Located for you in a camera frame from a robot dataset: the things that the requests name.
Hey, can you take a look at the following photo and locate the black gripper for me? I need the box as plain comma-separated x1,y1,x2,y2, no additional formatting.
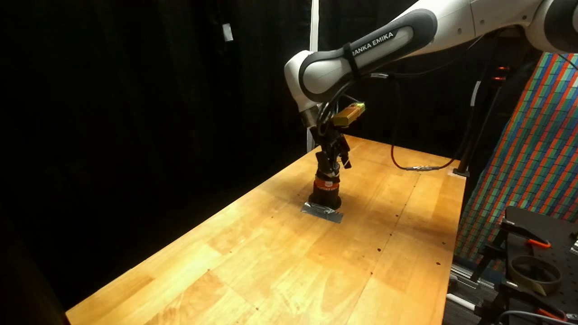
313,122,354,180

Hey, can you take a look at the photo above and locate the dark bottle with red band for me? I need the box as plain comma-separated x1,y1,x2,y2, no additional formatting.
307,169,344,211

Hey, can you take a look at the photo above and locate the white vertical pole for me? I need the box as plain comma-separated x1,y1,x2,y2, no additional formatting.
306,0,322,151

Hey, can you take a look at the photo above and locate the small white curtain tag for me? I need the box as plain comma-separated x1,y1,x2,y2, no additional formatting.
221,21,237,45

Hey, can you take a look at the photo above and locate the black curtain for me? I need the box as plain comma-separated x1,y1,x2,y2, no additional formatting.
0,0,503,314

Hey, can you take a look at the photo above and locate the black stand with orange clamps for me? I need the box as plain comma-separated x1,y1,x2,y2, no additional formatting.
447,206,578,325

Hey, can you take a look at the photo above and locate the tan wrist camera mount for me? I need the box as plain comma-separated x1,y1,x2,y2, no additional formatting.
331,101,369,128

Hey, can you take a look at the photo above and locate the black cable on table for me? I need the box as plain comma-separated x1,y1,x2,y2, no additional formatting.
389,76,465,175

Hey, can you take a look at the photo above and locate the black table corner bracket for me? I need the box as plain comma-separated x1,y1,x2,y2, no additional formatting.
450,160,472,180

